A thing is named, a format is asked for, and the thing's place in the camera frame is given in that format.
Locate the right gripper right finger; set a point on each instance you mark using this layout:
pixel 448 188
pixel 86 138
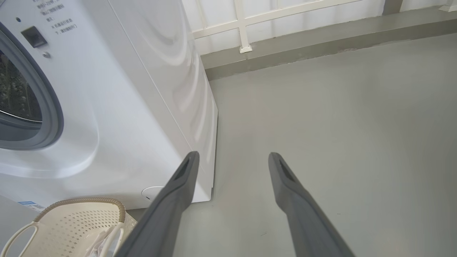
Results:
pixel 303 217

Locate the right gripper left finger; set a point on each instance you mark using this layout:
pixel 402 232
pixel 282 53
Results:
pixel 167 214

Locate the white garment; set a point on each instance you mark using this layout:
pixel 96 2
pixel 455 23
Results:
pixel 103 244

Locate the cream perforated laundry basket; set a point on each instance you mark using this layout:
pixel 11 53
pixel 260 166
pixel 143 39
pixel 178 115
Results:
pixel 68 228

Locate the white front-load washing machine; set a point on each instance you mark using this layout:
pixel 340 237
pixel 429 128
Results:
pixel 125 89

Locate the grey rubber door gasket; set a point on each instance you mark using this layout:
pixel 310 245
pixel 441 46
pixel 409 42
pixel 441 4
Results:
pixel 50 107

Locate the black door lock socket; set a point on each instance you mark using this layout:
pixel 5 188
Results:
pixel 34 36

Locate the round white filter cover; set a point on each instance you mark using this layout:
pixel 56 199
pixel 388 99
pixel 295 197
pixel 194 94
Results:
pixel 151 192

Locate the blue energy label sticker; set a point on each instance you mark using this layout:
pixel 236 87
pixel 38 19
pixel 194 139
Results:
pixel 31 206

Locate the steel washer drum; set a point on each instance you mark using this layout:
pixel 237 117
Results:
pixel 18 92

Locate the white metal railing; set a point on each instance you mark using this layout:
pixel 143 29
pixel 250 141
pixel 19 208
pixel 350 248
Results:
pixel 242 21

